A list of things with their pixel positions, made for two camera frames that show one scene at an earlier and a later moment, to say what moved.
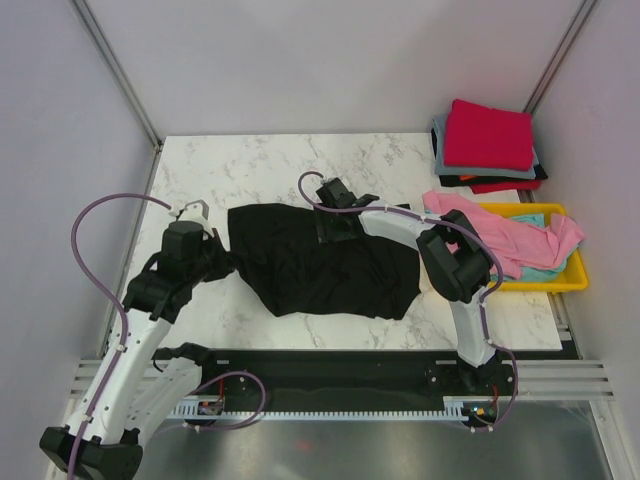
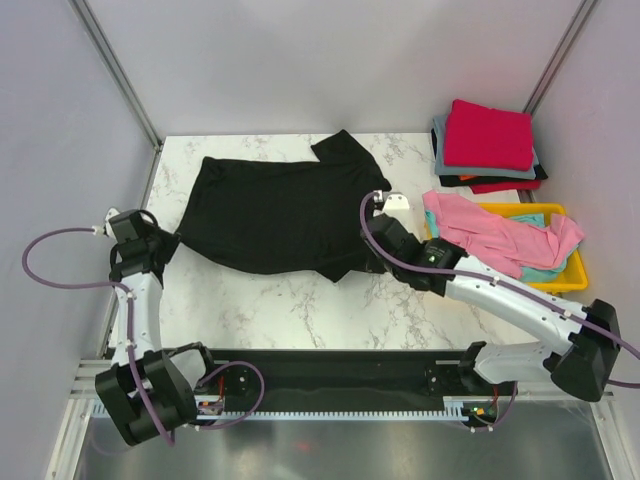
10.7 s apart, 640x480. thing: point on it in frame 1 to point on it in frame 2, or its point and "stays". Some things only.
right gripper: [326, 232] to [373, 261]
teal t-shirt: [533, 274] stays
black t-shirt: [276, 248] to [267, 216]
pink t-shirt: [512, 246] stays
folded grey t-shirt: [439, 129] stays
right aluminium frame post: [565, 45] stays
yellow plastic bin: [574, 278] stays
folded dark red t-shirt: [504, 186] stays
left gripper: [211, 240] to [171, 241]
